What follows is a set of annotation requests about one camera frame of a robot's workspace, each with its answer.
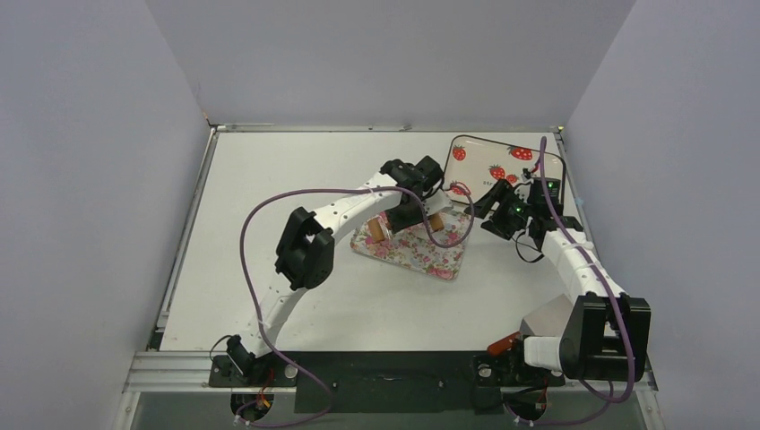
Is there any floral pattern tray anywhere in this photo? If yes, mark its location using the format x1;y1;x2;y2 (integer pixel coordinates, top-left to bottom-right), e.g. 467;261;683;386
349;211;471;280

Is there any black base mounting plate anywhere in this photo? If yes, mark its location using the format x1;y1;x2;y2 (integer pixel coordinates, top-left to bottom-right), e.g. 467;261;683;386
208;351;566;414

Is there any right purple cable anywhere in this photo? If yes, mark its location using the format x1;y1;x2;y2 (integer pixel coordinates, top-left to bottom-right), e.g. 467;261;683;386
505;136;637;428

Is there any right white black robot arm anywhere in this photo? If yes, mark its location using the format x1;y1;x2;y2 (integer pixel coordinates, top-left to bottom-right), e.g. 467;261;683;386
466;178;651;383

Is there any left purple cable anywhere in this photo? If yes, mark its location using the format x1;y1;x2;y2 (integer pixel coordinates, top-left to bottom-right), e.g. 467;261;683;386
234;180;476;430

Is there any aluminium front rail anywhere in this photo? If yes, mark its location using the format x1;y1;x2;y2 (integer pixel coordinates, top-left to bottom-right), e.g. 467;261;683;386
123;349;659;394

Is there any strawberry pattern tray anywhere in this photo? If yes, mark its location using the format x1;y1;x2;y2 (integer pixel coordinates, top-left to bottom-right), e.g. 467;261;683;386
444;133;574;204

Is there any purple cable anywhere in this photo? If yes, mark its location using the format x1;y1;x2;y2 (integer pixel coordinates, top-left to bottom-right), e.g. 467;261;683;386
505;136;637;428
234;180;476;430

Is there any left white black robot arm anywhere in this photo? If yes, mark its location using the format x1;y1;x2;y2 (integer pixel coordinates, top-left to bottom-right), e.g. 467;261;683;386
214;156;451;385

